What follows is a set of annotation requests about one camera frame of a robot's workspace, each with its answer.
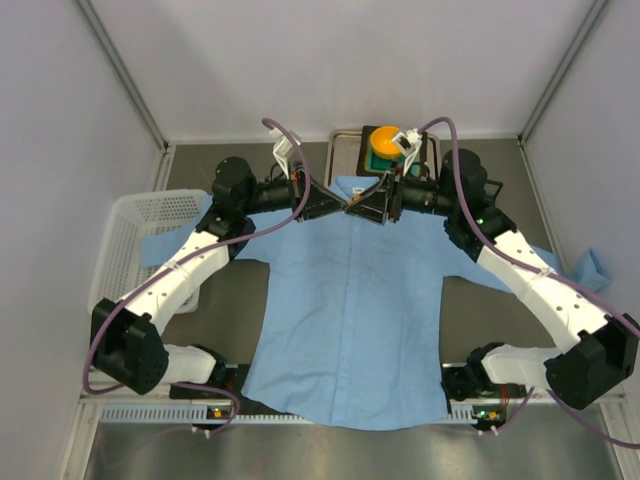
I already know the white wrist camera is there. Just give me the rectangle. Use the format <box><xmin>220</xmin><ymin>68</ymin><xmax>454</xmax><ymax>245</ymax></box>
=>
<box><xmin>270</xmin><ymin>128</ymin><xmax>301</xmax><ymax>179</ymax></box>
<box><xmin>392</xmin><ymin>128</ymin><xmax>422</xmax><ymax>176</ymax></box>

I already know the green square plate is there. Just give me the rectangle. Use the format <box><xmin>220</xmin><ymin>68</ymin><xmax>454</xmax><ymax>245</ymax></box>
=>
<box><xmin>359</xmin><ymin>144</ymin><xmax>401</xmax><ymax>175</ymax></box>

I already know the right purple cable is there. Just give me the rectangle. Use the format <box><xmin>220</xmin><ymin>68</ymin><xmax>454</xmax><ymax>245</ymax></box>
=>
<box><xmin>418</xmin><ymin>117</ymin><xmax>640</xmax><ymax>450</ymax></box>

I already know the white slotted cable duct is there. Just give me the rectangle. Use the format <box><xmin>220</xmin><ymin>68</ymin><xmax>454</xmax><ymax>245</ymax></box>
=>
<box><xmin>100</xmin><ymin>404</ymin><xmax>498</xmax><ymax>425</ymax></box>

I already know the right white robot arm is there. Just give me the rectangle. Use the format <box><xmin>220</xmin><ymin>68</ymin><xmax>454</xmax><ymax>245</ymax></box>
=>
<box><xmin>345</xmin><ymin>149</ymin><xmax>639</xmax><ymax>410</ymax></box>

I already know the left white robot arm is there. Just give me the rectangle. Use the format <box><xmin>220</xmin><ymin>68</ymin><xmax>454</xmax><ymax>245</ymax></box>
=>
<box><xmin>90</xmin><ymin>157</ymin><xmax>346</xmax><ymax>395</ymax></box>

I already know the light blue button shirt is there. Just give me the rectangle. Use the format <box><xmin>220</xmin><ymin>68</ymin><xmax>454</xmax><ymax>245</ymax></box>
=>
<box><xmin>139</xmin><ymin>174</ymin><xmax>614</xmax><ymax>430</ymax></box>

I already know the orange plastic bowl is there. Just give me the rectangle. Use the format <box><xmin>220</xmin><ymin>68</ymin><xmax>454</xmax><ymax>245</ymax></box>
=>
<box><xmin>369</xmin><ymin>125</ymin><xmax>402</xmax><ymax>160</ymax></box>

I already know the white plastic basket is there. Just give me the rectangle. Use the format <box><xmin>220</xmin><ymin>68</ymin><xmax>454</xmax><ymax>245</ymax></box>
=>
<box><xmin>88</xmin><ymin>189</ymin><xmax>212</xmax><ymax>310</ymax></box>

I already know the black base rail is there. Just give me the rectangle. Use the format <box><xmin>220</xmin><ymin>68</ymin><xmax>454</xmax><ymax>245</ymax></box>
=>
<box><xmin>169</xmin><ymin>364</ymin><xmax>526</xmax><ymax>416</ymax></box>

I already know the black square plate stack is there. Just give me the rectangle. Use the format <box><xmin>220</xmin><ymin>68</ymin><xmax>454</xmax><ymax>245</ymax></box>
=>
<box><xmin>356</xmin><ymin>125</ymin><xmax>432</xmax><ymax>177</ymax></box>

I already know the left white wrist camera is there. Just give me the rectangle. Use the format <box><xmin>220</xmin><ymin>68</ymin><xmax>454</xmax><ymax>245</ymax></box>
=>
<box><xmin>270</xmin><ymin>128</ymin><xmax>301</xmax><ymax>179</ymax></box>

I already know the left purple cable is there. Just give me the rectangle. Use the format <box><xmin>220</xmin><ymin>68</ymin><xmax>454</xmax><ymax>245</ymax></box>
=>
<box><xmin>82</xmin><ymin>117</ymin><xmax>307</xmax><ymax>437</ymax></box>

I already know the silver metal tray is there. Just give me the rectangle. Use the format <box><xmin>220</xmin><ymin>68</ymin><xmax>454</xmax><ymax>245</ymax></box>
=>
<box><xmin>325</xmin><ymin>129</ymin><xmax>441</xmax><ymax>186</ymax></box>

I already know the purple cable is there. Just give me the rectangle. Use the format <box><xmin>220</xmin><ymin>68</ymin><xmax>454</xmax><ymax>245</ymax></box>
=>
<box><xmin>82</xmin><ymin>117</ymin><xmax>307</xmax><ymax>437</ymax></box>
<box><xmin>418</xmin><ymin>117</ymin><xmax>640</xmax><ymax>450</ymax></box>

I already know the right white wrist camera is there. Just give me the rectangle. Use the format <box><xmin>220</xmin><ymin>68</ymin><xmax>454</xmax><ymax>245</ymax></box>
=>
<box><xmin>392</xmin><ymin>128</ymin><xmax>422</xmax><ymax>176</ymax></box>

